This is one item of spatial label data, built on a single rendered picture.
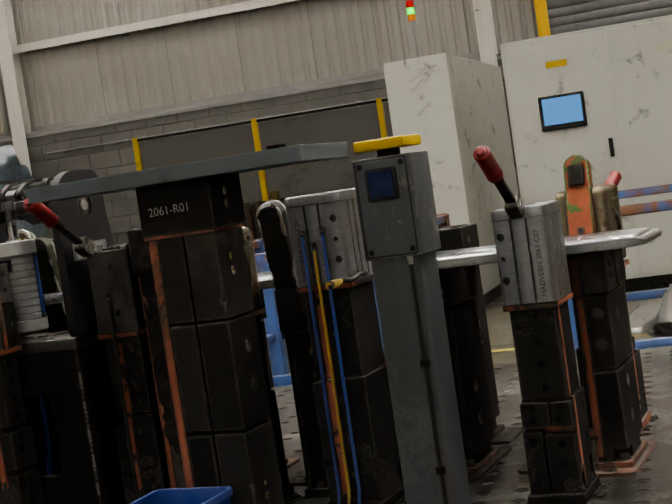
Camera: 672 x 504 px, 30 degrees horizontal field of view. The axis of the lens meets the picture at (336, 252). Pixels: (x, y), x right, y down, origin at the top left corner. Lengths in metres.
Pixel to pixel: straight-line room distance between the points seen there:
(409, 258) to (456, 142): 8.35
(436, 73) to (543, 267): 8.29
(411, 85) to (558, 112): 1.15
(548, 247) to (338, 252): 0.26
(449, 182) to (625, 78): 1.52
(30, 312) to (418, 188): 0.65
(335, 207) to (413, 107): 8.24
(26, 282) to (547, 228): 0.73
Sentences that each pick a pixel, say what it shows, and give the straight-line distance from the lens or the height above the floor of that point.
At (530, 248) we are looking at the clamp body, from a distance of 1.50.
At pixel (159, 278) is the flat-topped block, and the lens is 1.50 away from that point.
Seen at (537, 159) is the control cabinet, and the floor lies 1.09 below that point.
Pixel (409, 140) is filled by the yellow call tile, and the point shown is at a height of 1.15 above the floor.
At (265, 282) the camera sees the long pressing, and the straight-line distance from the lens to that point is 1.75.
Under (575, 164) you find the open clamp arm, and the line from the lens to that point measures 1.83.
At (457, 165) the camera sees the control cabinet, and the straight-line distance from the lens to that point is 9.71.
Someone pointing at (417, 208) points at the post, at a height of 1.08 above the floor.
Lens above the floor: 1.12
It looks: 3 degrees down
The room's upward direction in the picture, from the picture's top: 8 degrees counter-clockwise
